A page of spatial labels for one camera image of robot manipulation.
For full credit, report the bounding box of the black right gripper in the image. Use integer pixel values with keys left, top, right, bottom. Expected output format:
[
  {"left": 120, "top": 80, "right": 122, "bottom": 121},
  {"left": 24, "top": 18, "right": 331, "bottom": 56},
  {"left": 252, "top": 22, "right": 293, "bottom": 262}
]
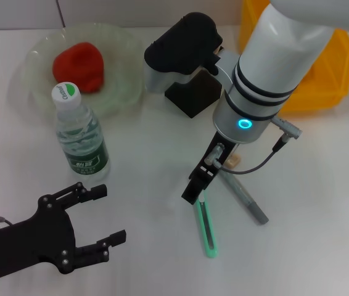
[{"left": 181, "top": 131, "right": 240, "bottom": 205}]

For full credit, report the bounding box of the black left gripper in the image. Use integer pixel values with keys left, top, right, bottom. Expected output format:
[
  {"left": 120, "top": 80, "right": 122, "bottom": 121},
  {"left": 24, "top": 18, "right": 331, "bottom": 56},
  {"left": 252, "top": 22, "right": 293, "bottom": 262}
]
[{"left": 0, "top": 182, "right": 128, "bottom": 284}]

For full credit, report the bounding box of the green utility knife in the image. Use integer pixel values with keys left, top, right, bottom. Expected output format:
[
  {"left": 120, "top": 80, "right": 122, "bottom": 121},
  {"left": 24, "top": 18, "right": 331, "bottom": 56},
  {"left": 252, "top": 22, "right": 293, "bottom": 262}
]
[{"left": 192, "top": 192, "right": 218, "bottom": 259}]

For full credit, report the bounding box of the tan eraser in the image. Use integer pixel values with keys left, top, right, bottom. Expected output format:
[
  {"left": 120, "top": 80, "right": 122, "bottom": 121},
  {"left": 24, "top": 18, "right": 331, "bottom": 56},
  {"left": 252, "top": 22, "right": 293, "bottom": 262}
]
[{"left": 225, "top": 154, "right": 242, "bottom": 169}]

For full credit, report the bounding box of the grey marker pen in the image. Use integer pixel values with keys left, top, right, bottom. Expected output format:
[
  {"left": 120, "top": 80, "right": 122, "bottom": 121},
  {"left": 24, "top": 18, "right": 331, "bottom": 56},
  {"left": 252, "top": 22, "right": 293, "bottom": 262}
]
[{"left": 216, "top": 169, "right": 269, "bottom": 225}]

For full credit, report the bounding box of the clear water bottle green label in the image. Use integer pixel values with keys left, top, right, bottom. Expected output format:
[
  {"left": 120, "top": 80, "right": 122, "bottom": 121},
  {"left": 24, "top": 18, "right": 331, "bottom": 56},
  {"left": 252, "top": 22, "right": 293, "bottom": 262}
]
[{"left": 51, "top": 81, "right": 111, "bottom": 181}]

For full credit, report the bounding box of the red orange fruit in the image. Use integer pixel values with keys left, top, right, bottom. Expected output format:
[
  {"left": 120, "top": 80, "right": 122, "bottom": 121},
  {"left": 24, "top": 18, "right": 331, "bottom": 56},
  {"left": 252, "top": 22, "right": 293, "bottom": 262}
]
[{"left": 53, "top": 42, "right": 105, "bottom": 94}]

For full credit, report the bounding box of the black mesh pen holder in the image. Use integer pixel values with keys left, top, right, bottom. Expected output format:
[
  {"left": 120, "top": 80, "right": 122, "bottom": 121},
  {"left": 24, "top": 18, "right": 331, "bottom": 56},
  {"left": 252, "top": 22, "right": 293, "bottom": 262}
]
[{"left": 164, "top": 67, "right": 223, "bottom": 119}]

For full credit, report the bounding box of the pale green glass fruit plate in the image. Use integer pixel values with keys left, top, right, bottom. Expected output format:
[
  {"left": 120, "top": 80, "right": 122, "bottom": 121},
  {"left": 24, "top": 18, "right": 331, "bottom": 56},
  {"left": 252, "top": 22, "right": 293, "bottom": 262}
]
[{"left": 23, "top": 23, "right": 145, "bottom": 118}]

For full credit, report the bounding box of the yellow plastic bin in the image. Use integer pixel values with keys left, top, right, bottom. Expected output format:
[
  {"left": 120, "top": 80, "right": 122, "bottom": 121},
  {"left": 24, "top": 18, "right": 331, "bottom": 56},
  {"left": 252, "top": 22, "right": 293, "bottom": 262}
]
[{"left": 239, "top": 0, "right": 349, "bottom": 115}]

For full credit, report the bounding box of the right wrist cable with plug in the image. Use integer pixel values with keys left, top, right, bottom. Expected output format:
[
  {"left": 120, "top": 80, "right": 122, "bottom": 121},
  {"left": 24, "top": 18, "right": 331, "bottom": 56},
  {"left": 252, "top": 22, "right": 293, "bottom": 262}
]
[{"left": 203, "top": 117, "right": 304, "bottom": 176}]

